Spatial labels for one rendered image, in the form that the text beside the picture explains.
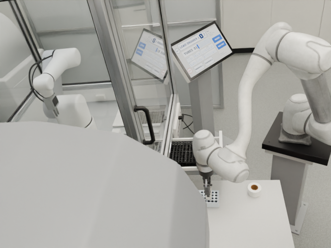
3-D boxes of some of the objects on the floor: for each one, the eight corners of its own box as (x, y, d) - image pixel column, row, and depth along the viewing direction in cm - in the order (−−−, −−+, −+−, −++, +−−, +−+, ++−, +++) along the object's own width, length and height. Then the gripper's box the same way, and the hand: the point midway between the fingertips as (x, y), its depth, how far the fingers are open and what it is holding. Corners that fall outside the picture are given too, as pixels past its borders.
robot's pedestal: (308, 204, 242) (325, 130, 196) (299, 235, 224) (314, 162, 177) (270, 191, 257) (277, 120, 210) (257, 219, 238) (262, 148, 192)
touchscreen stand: (244, 148, 300) (246, 51, 237) (214, 175, 279) (206, 77, 217) (206, 128, 332) (198, 38, 269) (176, 151, 311) (159, 59, 249)
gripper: (213, 178, 143) (215, 209, 157) (214, 155, 154) (216, 186, 169) (196, 178, 144) (200, 208, 159) (199, 155, 156) (202, 185, 170)
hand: (208, 193), depth 162 cm, fingers closed
